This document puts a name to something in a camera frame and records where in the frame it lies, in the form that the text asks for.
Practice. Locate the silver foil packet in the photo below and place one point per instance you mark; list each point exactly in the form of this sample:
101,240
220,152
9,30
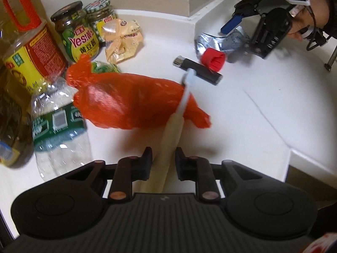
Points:
213,40

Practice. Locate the green printed packet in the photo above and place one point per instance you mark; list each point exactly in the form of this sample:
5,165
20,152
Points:
105,68

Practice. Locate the clear plastic water bottle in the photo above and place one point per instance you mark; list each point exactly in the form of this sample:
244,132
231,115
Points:
60,137

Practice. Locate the person's right hand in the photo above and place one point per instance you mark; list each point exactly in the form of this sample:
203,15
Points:
318,10

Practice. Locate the yellow snack packet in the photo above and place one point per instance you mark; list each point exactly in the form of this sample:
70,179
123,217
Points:
123,42

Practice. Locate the yellow label oil bottle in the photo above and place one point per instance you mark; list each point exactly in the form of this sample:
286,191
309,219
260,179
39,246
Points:
34,55

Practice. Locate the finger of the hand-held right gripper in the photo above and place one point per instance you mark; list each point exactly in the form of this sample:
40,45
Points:
231,23
248,4

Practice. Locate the black rectangular lighter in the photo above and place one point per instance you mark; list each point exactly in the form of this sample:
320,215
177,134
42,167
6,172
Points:
191,63

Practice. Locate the red plastic bag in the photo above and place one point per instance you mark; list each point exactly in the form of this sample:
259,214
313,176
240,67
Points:
126,100

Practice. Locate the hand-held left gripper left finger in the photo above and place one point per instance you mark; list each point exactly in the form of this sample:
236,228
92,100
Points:
147,163

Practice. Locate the red ribbed plastic cap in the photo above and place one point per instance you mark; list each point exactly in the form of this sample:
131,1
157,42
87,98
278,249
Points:
213,59

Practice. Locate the small checkered lid jar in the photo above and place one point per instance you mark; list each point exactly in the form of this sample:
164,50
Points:
101,18

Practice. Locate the person's right forearm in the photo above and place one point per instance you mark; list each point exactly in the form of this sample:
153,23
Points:
332,8

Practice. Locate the red white patterned clothing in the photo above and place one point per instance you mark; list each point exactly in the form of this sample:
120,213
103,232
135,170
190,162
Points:
321,245

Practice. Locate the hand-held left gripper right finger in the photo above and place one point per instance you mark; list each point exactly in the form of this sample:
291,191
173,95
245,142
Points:
180,163

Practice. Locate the large green sauce jar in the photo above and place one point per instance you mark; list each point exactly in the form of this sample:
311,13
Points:
79,39

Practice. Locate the dark oil bottle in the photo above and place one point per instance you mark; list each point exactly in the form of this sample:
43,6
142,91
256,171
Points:
10,126

